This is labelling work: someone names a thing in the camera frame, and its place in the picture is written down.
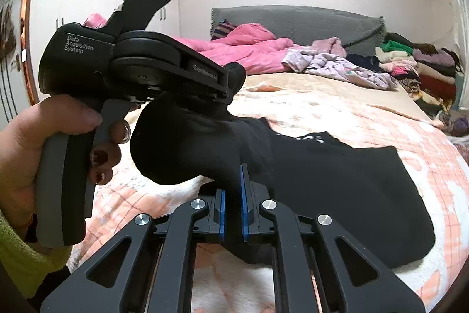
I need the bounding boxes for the purple cloth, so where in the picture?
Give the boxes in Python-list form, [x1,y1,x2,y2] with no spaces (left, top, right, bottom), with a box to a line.
[443,114,469,138]

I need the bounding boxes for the grey headboard cover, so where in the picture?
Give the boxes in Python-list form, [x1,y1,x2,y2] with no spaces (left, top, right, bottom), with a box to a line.
[210,6,388,50]

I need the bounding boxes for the peach and white patterned blanket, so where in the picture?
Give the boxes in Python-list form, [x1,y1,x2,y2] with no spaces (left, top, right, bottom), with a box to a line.
[68,86,469,313]

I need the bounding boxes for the stack of folded clothes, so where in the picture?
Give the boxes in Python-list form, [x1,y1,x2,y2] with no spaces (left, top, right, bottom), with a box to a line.
[374,32,461,116]

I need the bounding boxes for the person's left forearm green sleeve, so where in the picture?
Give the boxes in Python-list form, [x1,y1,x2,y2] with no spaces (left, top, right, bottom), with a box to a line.
[0,209,74,300]

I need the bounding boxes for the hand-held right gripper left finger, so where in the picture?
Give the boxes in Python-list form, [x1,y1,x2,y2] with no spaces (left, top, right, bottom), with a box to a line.
[40,188,227,313]

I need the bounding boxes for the mauve fluffy garment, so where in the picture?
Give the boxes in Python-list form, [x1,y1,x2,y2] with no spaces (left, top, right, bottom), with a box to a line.
[311,37,347,59]

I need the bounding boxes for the person's left hand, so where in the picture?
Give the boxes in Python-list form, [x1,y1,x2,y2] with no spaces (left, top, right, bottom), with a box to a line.
[0,95,131,226]

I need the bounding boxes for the beige bed sheet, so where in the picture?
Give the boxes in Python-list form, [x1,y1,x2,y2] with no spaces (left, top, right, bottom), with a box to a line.
[240,72,447,127]

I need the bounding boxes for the striped dark cloth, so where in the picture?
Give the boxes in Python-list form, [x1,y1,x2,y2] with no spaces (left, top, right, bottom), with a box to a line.
[212,19,239,41]

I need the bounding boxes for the lilac printed garment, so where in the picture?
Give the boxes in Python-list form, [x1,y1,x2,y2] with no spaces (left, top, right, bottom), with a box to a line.
[281,48,399,91]

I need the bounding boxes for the black metal rack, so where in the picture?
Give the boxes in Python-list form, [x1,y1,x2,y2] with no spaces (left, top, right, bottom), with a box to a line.
[0,60,16,125]

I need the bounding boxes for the pink quilt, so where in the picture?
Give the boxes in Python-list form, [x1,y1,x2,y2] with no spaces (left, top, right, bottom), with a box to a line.
[82,13,305,76]

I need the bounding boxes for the dark hanging clothes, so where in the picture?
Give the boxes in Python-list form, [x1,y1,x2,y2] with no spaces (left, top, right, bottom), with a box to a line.
[0,0,21,61]

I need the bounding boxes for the dark navy garment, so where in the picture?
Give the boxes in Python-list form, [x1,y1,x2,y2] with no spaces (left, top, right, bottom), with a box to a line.
[346,53,382,70]

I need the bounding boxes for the black sweater with orange patches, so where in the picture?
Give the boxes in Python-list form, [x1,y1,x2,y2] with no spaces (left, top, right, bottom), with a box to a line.
[130,62,436,270]

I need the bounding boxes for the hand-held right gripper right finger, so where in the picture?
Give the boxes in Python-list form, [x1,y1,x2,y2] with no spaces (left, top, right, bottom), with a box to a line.
[239,163,427,313]

